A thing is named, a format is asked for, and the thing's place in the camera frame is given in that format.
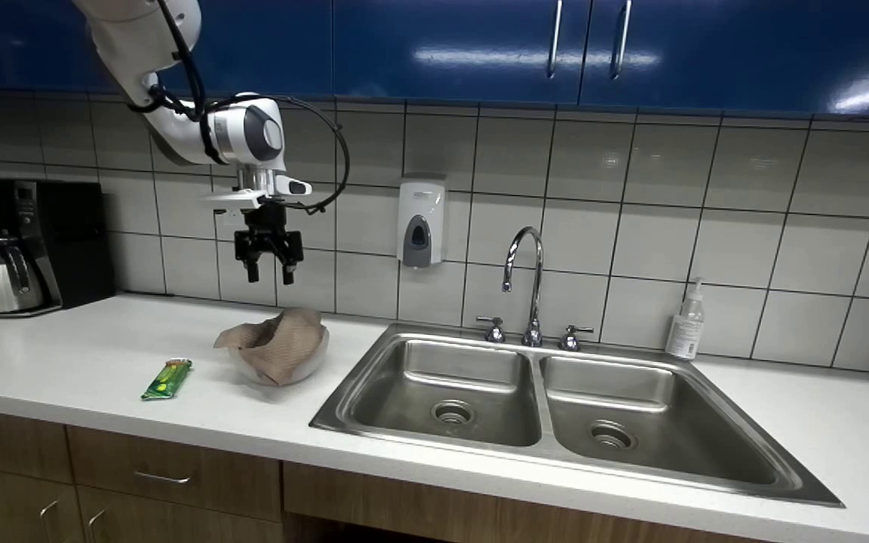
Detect white wall soap dispenser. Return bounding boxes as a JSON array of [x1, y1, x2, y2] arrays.
[[397, 178, 449, 272]]

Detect chrome faucet handle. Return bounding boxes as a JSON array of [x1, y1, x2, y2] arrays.
[[557, 324, 597, 352], [474, 314, 510, 348]]

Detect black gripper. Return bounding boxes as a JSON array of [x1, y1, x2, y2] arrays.
[[231, 200, 309, 290]]

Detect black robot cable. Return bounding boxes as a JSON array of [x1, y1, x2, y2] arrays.
[[150, 0, 353, 217]]

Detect black coffee maker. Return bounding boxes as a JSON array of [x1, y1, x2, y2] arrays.
[[0, 176, 118, 319]]

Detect silver cabinet door handle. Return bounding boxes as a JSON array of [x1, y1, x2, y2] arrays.
[[611, 0, 638, 83], [548, 0, 569, 81]]

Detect blue cabinet door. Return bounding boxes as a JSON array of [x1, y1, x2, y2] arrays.
[[339, 0, 592, 109], [580, 0, 869, 120], [191, 0, 344, 101], [0, 0, 120, 98]]

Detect wooden panel under sink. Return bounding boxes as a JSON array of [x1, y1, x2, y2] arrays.
[[281, 461, 760, 543]]

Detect brown waffle towel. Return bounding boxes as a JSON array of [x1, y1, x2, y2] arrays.
[[211, 305, 332, 389]]

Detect clear pump bottle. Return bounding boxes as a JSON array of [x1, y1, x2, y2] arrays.
[[660, 277, 710, 366]]

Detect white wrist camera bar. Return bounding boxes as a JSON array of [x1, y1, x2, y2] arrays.
[[206, 172, 316, 213]]

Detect stainless steel double sink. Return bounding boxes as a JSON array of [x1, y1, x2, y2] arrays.
[[309, 319, 849, 509]]

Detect wide wooden drawer front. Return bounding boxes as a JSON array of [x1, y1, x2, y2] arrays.
[[63, 426, 287, 522]]

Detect translucent white bowl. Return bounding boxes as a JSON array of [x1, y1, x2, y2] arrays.
[[225, 325, 336, 393]]

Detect green snack packet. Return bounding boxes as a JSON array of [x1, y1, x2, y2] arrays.
[[139, 355, 196, 403]]

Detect chrome gooseneck faucet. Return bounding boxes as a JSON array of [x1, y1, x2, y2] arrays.
[[497, 223, 552, 351]]

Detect metal drawer handle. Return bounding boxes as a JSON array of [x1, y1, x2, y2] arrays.
[[129, 468, 196, 491]]

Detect narrow wooden drawer front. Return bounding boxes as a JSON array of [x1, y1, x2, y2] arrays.
[[0, 403, 76, 488]]

